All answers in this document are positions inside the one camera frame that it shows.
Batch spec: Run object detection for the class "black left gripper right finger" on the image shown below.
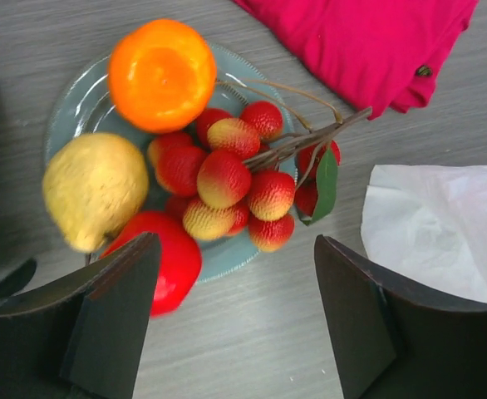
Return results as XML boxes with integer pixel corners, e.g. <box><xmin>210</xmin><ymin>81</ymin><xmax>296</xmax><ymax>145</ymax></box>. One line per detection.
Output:
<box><xmin>314</xmin><ymin>235</ymin><xmax>487</xmax><ymax>399</ymax></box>

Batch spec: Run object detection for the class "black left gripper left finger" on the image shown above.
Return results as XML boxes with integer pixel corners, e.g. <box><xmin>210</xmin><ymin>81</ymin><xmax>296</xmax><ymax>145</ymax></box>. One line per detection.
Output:
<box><xmin>0</xmin><ymin>234</ymin><xmax>161</xmax><ymax>398</ymax></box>

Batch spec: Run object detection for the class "white lemon print plastic bag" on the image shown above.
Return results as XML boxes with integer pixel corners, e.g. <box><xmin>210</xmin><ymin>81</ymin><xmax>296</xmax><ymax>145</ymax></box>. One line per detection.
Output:
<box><xmin>361</xmin><ymin>165</ymin><xmax>487</xmax><ymax>303</ymax></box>

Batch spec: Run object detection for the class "red yellow strawberry bunch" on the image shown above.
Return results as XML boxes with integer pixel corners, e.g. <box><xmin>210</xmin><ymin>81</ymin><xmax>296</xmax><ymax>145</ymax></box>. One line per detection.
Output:
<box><xmin>147</xmin><ymin>91</ymin><xmax>371</xmax><ymax>252</ymax></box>

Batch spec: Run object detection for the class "red apple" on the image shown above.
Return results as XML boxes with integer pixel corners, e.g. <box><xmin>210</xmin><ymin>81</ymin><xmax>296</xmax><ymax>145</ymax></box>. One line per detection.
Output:
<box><xmin>101</xmin><ymin>210</ymin><xmax>202</xmax><ymax>318</ymax></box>

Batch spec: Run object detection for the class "green leaf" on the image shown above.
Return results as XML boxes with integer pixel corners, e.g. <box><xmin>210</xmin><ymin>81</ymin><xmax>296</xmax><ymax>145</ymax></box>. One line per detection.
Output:
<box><xmin>302</xmin><ymin>145</ymin><xmax>338</xmax><ymax>226</ymax></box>

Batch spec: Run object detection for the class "orange fruit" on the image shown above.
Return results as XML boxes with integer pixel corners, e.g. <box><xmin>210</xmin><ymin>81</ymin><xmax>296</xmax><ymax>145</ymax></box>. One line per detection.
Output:
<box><xmin>107</xmin><ymin>19</ymin><xmax>217</xmax><ymax>134</ymax></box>

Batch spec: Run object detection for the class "folded red cloth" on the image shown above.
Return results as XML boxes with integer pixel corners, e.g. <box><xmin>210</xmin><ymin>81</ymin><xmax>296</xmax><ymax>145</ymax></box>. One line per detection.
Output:
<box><xmin>238</xmin><ymin>0</ymin><xmax>477</xmax><ymax>119</ymax></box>

